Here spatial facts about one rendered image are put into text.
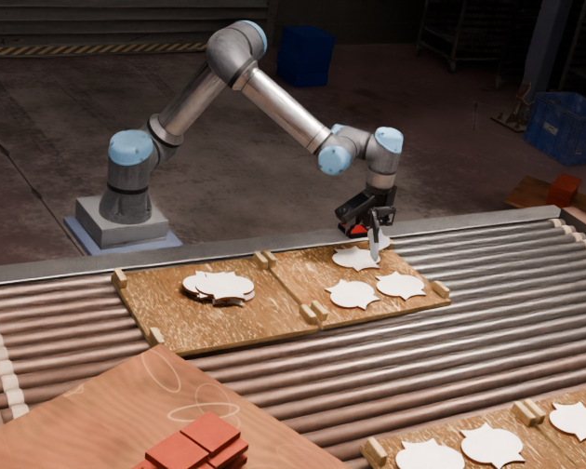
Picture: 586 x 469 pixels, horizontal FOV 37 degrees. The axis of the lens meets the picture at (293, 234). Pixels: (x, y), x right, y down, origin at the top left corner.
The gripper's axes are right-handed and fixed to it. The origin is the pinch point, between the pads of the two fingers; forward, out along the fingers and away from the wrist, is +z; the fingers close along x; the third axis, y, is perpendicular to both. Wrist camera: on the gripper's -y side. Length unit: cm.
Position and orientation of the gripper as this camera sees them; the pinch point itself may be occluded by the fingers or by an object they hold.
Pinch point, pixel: (358, 249)
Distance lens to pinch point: 243.9
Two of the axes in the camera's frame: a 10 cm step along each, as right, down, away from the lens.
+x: -4.8, -4.7, 7.4
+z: -1.6, 8.8, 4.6
